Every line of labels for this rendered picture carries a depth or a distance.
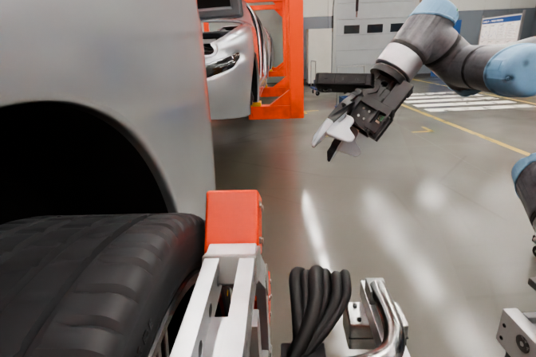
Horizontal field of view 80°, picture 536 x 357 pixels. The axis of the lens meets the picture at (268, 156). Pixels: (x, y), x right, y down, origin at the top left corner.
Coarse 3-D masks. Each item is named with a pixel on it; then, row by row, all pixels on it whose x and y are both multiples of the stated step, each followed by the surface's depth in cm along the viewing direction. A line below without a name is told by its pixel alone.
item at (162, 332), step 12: (192, 276) 42; (180, 288) 37; (192, 288) 49; (180, 300) 37; (168, 312) 33; (180, 312) 47; (216, 312) 60; (168, 324) 33; (180, 324) 47; (156, 336) 30; (168, 336) 63; (156, 348) 30; (168, 348) 38
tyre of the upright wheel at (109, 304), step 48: (0, 240) 33; (48, 240) 33; (96, 240) 32; (144, 240) 32; (192, 240) 41; (0, 288) 26; (48, 288) 26; (96, 288) 26; (144, 288) 27; (0, 336) 22; (48, 336) 22; (96, 336) 22; (144, 336) 27
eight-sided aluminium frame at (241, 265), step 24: (216, 264) 37; (240, 264) 37; (264, 264) 55; (216, 288) 36; (240, 288) 33; (264, 288) 57; (192, 312) 30; (240, 312) 30; (264, 312) 59; (192, 336) 28; (240, 336) 28; (264, 336) 61
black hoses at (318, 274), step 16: (304, 272) 47; (320, 272) 46; (336, 272) 47; (304, 288) 45; (320, 288) 44; (336, 288) 44; (304, 304) 44; (320, 304) 43; (336, 304) 43; (304, 320) 42; (320, 320) 43; (336, 320) 43; (304, 336) 41; (320, 336) 42; (288, 352) 41; (304, 352) 41; (320, 352) 41
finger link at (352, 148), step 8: (352, 128) 65; (336, 144) 67; (344, 144) 67; (352, 144) 66; (328, 152) 69; (336, 152) 69; (344, 152) 68; (352, 152) 67; (360, 152) 66; (328, 160) 69
